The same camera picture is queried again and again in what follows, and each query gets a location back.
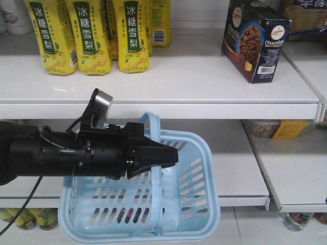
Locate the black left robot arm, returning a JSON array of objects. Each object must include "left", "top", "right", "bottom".
[{"left": 1, "top": 121, "right": 179, "bottom": 185}]

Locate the light blue plastic basket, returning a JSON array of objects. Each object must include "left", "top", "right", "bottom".
[{"left": 58, "top": 113, "right": 220, "bottom": 244}]

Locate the blue chocolate cookie box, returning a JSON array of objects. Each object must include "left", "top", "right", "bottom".
[{"left": 222, "top": 1, "right": 291, "bottom": 84}]

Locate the white bottle pink label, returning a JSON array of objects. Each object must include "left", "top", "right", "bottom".
[{"left": 1, "top": 0, "right": 34, "bottom": 35}]

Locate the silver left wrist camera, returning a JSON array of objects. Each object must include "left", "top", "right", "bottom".
[{"left": 81, "top": 88, "right": 113, "bottom": 129}]

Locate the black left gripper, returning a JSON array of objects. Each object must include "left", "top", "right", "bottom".
[{"left": 74, "top": 122, "right": 178, "bottom": 180}]

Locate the yellow pear drink bottle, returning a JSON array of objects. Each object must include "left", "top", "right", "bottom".
[
  {"left": 151, "top": 0, "right": 171, "bottom": 47},
  {"left": 25, "top": 1, "right": 78, "bottom": 76},
  {"left": 65, "top": 0, "right": 112, "bottom": 76},
  {"left": 113, "top": 1, "right": 150, "bottom": 74}
]

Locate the clear cookie tub yellow label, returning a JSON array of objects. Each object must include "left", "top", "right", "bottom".
[{"left": 242, "top": 119, "right": 316, "bottom": 139}]

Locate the white right store shelf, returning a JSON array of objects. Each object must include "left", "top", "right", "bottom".
[{"left": 283, "top": 41, "right": 326, "bottom": 123}]

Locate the blue cracker package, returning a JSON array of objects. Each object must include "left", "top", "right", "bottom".
[{"left": 280, "top": 0, "right": 326, "bottom": 41}]

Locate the white upper store shelf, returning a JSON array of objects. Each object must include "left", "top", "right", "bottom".
[{"left": 1, "top": 29, "right": 324, "bottom": 120}]

